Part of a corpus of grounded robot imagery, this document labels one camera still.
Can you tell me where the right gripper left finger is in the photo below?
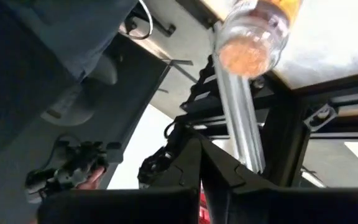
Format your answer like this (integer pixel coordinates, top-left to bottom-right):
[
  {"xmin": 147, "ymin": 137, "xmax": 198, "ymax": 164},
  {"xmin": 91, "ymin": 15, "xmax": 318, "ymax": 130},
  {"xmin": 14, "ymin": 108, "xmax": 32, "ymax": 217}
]
[{"xmin": 37, "ymin": 134, "xmax": 202, "ymax": 224}]

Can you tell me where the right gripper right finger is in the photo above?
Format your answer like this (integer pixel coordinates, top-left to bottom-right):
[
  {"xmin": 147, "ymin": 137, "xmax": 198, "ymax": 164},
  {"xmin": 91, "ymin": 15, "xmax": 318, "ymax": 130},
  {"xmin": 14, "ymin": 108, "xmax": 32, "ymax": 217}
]
[{"xmin": 199, "ymin": 136, "xmax": 358, "ymax": 224}]

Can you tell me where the person's hand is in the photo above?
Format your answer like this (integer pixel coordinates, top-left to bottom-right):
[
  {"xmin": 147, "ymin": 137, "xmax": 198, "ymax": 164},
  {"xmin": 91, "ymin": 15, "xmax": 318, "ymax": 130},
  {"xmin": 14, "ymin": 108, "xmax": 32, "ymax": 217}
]
[{"xmin": 75, "ymin": 166, "xmax": 106, "ymax": 190}]

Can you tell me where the black hand controller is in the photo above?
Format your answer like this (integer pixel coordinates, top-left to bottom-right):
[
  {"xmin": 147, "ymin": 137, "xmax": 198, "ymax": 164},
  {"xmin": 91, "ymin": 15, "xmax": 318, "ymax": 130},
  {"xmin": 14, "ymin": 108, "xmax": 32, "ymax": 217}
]
[{"xmin": 24, "ymin": 140, "xmax": 124, "ymax": 205}]

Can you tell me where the person's shoe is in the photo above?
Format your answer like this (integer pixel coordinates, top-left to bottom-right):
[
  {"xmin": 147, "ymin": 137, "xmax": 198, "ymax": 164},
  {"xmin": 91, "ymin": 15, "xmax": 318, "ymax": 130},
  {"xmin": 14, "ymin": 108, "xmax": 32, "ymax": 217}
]
[{"xmin": 40, "ymin": 54, "xmax": 119, "ymax": 127}]

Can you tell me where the clear jar with orange granules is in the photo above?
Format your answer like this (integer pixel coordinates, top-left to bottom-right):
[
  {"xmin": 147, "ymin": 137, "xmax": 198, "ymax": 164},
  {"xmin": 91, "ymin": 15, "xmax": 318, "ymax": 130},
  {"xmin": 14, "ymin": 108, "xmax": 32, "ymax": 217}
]
[{"xmin": 214, "ymin": 0, "xmax": 303, "ymax": 79}]

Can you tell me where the person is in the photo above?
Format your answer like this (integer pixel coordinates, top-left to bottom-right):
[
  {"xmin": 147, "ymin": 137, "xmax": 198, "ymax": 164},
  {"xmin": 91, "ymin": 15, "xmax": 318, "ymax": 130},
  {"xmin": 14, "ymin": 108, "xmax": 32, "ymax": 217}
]
[{"xmin": 0, "ymin": 0, "xmax": 139, "ymax": 162}]

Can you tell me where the silver aluminium frame post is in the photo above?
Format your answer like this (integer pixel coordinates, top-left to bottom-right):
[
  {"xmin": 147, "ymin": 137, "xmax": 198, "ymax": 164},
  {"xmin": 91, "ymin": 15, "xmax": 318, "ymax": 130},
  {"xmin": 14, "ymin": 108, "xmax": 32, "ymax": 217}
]
[{"xmin": 210, "ymin": 21, "xmax": 266, "ymax": 174}]

